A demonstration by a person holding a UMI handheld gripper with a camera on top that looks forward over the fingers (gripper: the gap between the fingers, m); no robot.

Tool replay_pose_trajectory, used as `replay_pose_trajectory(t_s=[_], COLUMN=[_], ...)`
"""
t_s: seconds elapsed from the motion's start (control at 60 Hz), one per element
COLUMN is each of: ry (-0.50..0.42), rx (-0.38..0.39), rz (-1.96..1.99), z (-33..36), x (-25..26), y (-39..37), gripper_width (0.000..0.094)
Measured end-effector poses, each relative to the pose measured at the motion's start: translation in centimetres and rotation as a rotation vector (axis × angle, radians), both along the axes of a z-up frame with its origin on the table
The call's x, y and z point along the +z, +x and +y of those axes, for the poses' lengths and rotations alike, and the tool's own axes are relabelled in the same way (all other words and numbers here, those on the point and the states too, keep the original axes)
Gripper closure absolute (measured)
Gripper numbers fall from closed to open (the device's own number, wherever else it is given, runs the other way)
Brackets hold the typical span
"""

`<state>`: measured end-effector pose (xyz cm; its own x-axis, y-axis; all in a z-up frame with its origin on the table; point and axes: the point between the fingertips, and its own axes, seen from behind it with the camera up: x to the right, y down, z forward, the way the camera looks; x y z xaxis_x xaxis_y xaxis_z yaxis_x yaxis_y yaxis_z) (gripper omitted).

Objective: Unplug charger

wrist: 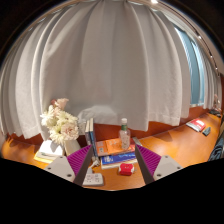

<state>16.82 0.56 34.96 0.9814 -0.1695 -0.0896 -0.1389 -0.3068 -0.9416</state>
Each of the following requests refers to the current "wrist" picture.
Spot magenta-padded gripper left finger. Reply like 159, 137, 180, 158
43, 144, 94, 187

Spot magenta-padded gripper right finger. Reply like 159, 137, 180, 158
134, 144, 184, 185

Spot yellow book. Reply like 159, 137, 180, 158
33, 151, 56, 164

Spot white ceramic vase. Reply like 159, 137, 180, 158
63, 139, 82, 157

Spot blue upright book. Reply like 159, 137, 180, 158
88, 117, 99, 163

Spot white and pink flower bouquet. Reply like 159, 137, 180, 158
39, 97, 80, 147

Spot red and white packet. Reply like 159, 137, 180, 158
185, 118, 207, 133

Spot clear bottle with green cap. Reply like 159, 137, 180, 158
118, 117, 132, 151

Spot blue flat book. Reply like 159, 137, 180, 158
99, 151, 138, 167

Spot small dark remote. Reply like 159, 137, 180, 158
201, 126, 212, 137

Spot orange book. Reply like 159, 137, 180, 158
95, 137, 137, 158

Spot dark chair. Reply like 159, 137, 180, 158
208, 131, 224, 163

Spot window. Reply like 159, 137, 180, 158
174, 26, 206, 108

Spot white curtain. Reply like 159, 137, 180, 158
0, 0, 218, 141

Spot ceiling spot lights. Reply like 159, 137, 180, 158
149, 0, 221, 71

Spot white power strip cable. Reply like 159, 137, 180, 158
89, 159, 101, 174

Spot white wall outlet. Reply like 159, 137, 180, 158
78, 119, 88, 135

